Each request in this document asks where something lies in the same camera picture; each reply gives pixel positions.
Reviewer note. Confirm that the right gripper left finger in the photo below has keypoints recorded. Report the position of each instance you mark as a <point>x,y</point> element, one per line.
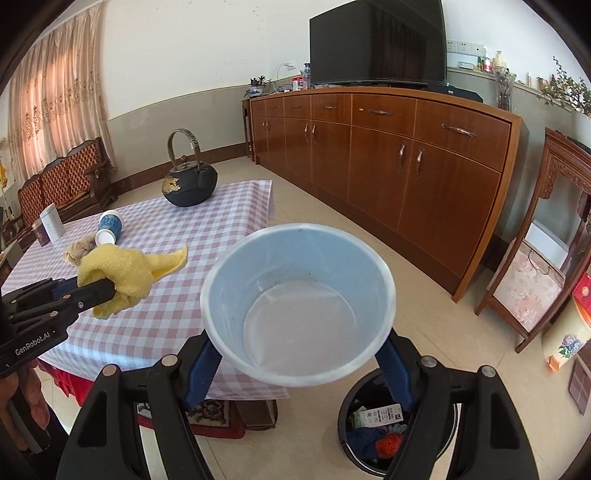
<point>105,440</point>

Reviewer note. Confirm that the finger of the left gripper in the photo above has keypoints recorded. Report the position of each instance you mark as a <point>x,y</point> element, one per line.
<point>39,293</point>
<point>69,304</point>

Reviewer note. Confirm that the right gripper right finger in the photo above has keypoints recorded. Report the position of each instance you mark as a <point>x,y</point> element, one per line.
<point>491,441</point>

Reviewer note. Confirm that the beige cloth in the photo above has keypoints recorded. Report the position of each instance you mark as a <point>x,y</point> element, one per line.
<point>76,251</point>

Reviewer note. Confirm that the yellow cloth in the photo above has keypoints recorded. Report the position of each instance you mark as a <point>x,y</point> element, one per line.
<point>132,273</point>

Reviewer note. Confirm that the blue patterned paper cup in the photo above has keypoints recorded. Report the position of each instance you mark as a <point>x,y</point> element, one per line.
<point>109,228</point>

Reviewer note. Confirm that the blue ceramic bowl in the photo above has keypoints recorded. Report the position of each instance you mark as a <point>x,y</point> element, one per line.
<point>298,305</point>

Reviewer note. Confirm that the orange plastic bag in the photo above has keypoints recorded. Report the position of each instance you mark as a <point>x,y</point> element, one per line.
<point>388,446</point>

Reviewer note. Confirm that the green white carton box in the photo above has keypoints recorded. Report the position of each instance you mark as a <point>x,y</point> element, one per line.
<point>378,417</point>

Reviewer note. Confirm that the dark blue towel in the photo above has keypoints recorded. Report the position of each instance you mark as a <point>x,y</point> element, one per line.
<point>363,441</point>

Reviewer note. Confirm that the person's left hand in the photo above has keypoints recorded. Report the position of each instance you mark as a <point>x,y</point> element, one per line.
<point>31,388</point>

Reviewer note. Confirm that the brown tea tin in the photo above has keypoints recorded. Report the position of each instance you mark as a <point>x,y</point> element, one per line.
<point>40,232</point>

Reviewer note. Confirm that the white cylindrical canister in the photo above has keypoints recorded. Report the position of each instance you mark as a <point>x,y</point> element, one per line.
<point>52,223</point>

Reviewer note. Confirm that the red patterned rug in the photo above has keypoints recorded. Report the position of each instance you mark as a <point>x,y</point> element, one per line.
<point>222,419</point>

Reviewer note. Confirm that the pink checkered tablecloth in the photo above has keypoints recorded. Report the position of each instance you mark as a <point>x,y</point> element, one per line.
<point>160,324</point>

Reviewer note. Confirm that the wooden bench sofa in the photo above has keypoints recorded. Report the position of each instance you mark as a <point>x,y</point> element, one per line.
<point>78,184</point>

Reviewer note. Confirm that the black plastic bucket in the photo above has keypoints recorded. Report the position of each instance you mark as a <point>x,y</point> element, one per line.
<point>371,392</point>

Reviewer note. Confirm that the black cast iron teapot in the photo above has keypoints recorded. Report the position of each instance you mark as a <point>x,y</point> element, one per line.
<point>188,182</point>

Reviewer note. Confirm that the pink floral bag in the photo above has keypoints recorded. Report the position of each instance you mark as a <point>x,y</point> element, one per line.
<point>530,286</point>

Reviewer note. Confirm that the cardboard box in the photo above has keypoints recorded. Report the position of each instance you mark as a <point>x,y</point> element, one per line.
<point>582,298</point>

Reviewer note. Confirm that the pink curtain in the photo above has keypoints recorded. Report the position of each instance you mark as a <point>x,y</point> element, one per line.
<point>55,96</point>

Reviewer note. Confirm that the white storage box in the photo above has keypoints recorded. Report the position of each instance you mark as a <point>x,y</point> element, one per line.
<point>546,243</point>

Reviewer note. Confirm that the small potted plant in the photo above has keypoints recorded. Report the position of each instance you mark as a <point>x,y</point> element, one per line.
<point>257,87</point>

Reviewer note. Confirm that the wooden sideboard cabinet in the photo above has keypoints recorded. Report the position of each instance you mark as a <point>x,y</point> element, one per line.
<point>426,173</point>

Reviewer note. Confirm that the carved wooden side stand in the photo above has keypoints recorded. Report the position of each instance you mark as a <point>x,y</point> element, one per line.
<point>561,202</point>

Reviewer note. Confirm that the black set-top box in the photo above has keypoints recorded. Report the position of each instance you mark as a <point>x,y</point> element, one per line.
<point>454,91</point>

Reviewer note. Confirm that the green trailing potted plant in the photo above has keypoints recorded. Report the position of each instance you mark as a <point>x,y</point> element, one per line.
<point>564,91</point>

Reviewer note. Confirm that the glass vase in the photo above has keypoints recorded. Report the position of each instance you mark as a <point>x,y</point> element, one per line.
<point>504,79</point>

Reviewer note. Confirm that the black flat television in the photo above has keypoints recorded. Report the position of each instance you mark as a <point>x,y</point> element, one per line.
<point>379,42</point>

